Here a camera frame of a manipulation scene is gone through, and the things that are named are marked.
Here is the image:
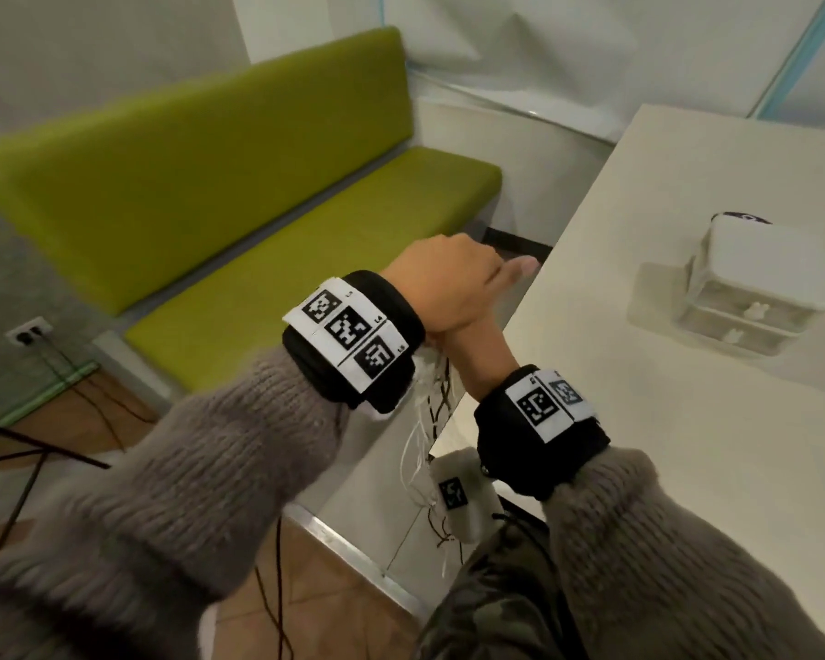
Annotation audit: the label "person's right forearm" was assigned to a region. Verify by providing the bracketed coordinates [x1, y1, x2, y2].
[543, 445, 825, 660]

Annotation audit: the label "person's left forearm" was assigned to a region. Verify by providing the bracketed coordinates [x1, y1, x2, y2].
[0, 346, 352, 660]

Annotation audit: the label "beige table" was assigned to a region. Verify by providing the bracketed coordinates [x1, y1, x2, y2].
[429, 104, 825, 630]

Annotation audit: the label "black marker wristband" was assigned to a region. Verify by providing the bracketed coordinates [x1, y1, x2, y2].
[281, 269, 427, 414]
[474, 365, 611, 502]

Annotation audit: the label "white wall socket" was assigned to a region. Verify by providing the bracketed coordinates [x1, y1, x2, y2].
[5, 316, 55, 348]

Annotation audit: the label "black left marker wristband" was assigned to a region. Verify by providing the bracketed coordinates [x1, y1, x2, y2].
[281, 269, 427, 414]

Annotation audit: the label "green bench sofa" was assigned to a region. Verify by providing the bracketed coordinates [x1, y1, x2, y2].
[0, 27, 503, 392]

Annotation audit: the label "bundle of black and white cables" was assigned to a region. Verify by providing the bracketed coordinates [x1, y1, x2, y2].
[398, 349, 468, 578]

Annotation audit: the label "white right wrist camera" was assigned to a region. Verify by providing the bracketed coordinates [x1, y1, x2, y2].
[429, 445, 507, 544]

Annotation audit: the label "person's right hand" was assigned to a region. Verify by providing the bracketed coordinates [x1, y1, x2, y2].
[439, 316, 522, 403]

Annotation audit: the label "black right marker wristband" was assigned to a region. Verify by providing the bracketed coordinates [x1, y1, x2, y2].
[474, 365, 611, 502]

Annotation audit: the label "white drawer box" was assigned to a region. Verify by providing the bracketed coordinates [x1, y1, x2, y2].
[673, 214, 825, 358]

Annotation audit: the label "black tripod legs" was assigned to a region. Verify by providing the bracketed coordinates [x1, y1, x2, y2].
[0, 415, 111, 551]

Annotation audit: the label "person's camouflage trousers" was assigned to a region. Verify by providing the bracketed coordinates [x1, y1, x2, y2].
[412, 522, 592, 660]

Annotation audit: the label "light blue vertical strip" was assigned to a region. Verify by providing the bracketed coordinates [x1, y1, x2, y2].
[753, 0, 825, 121]

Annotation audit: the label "person's left hand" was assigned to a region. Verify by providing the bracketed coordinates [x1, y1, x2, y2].
[381, 233, 542, 337]

